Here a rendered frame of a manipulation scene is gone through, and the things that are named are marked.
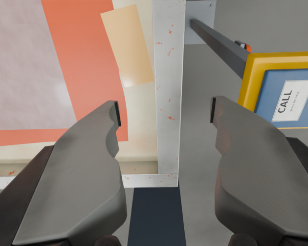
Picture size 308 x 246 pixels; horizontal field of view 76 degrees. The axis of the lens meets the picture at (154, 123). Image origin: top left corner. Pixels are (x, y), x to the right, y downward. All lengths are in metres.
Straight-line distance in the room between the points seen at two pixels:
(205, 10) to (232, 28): 0.19
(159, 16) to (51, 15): 0.15
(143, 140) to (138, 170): 0.06
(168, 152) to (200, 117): 1.17
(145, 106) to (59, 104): 0.14
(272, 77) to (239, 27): 1.02
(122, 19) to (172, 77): 0.10
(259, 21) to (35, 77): 1.22
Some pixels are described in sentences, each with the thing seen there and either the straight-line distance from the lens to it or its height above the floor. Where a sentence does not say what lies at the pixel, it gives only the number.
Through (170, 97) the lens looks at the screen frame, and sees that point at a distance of 0.28.
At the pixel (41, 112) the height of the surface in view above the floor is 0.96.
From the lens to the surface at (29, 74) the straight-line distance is 0.36.
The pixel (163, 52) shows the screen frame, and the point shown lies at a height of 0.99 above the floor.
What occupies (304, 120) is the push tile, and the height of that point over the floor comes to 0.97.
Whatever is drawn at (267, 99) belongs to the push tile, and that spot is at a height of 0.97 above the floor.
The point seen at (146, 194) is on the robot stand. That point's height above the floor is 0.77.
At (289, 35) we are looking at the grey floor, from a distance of 1.48.
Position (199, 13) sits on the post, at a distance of 1.26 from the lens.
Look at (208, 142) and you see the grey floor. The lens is 1.65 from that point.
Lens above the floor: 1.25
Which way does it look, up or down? 57 degrees down
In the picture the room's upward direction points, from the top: 179 degrees counter-clockwise
